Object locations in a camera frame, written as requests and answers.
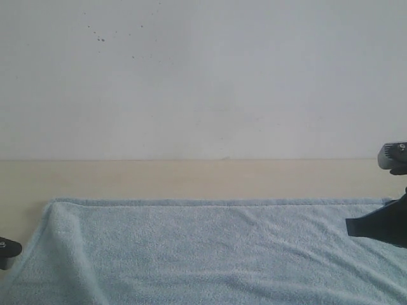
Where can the light blue terry towel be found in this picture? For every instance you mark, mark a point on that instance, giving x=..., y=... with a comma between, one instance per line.
x=205, y=252

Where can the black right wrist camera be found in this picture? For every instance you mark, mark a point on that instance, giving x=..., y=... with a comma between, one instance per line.
x=392, y=157

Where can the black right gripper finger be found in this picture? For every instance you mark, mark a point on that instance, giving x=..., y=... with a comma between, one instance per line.
x=386, y=224

